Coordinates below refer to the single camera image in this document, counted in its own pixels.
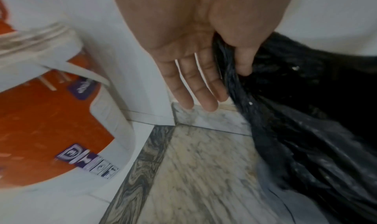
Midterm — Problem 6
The person's left hand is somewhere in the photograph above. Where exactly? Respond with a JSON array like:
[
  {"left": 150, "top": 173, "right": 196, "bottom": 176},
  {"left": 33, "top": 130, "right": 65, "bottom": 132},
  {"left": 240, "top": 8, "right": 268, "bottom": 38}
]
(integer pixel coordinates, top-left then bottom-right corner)
[{"left": 107, "top": 0, "right": 296, "bottom": 112}]

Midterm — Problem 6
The black plastic garbage bag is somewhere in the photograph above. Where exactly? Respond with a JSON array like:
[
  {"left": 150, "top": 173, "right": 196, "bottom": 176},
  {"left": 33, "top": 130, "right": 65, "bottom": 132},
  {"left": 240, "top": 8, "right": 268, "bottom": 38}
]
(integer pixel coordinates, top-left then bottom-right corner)
[{"left": 212, "top": 31, "right": 377, "bottom": 224}]

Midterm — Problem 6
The white and orange plastic bucket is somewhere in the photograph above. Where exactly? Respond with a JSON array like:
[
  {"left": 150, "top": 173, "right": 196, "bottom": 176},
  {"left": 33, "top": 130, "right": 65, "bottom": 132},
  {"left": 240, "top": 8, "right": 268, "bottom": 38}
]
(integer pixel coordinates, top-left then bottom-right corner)
[{"left": 0, "top": 0, "right": 139, "bottom": 193}]

